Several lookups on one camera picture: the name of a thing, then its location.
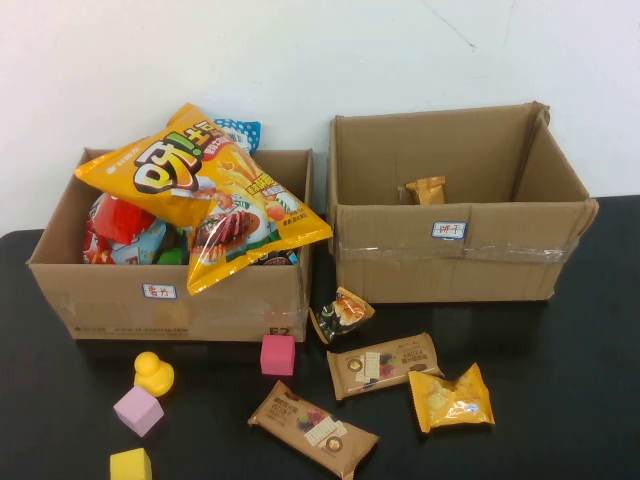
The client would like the brown biscuit packet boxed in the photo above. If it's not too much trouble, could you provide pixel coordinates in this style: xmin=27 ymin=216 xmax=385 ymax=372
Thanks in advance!
xmin=247 ymin=379 xmax=380 ymax=480
xmin=326 ymin=332 xmax=445 ymax=402

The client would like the yellow snack packet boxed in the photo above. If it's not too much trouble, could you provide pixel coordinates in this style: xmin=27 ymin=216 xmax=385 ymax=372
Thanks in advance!
xmin=407 ymin=362 xmax=496 ymax=434

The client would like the dark snack bag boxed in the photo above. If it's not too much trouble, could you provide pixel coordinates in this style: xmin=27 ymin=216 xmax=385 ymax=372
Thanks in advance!
xmin=247 ymin=247 xmax=300 ymax=267

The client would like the black pastry snack packet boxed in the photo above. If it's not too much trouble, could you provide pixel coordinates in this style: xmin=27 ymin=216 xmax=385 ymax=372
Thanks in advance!
xmin=308 ymin=286 xmax=376 ymax=346

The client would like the small golden snack packet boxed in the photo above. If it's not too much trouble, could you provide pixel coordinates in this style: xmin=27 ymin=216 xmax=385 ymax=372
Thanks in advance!
xmin=398 ymin=175 xmax=447 ymax=206

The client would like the blue white dotted snack bag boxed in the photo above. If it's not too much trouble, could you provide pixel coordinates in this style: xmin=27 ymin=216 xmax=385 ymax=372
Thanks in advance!
xmin=212 ymin=118 xmax=262 ymax=154

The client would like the green snack bag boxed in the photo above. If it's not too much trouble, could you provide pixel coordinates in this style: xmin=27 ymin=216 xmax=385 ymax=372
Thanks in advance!
xmin=152 ymin=227 xmax=190 ymax=266

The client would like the light blue snack bag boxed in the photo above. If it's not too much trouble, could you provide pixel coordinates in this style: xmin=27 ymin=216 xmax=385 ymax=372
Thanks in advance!
xmin=110 ymin=219 xmax=169 ymax=265

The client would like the red crinkled snack bag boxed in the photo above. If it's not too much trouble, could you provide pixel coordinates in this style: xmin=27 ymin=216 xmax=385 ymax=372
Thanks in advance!
xmin=91 ymin=193 xmax=157 ymax=246

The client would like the red white snack bag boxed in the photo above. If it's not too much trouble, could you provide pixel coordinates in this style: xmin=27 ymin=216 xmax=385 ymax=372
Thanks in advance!
xmin=81 ymin=219 xmax=117 ymax=265

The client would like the large cardboard box, biscuit label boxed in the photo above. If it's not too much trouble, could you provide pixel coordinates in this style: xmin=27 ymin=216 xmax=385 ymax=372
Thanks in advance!
xmin=327 ymin=101 xmax=600 ymax=305

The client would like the magenta foam cube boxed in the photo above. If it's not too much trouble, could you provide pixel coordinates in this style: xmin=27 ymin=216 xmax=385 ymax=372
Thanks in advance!
xmin=260 ymin=334 xmax=297 ymax=376

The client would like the white label on biscuit box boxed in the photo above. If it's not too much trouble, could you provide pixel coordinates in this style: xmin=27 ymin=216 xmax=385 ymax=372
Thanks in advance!
xmin=431 ymin=221 xmax=467 ymax=242

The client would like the large yellow chips bag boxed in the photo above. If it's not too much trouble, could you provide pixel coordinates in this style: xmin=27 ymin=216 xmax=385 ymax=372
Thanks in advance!
xmin=73 ymin=102 xmax=334 ymax=296

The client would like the yellow rubber duck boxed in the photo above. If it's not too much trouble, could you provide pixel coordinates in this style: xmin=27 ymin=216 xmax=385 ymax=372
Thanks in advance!
xmin=133 ymin=351 xmax=176 ymax=399

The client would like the cardboard box with chips label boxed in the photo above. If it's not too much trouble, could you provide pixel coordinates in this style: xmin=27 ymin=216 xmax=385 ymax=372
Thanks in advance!
xmin=27 ymin=147 xmax=315 ymax=344

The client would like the pink foam cube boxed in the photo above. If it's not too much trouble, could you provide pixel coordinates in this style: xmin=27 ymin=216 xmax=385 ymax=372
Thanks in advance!
xmin=112 ymin=385 xmax=165 ymax=438

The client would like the yellow foam cube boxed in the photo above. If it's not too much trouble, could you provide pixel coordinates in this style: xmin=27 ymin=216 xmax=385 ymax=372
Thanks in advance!
xmin=109 ymin=447 xmax=154 ymax=480

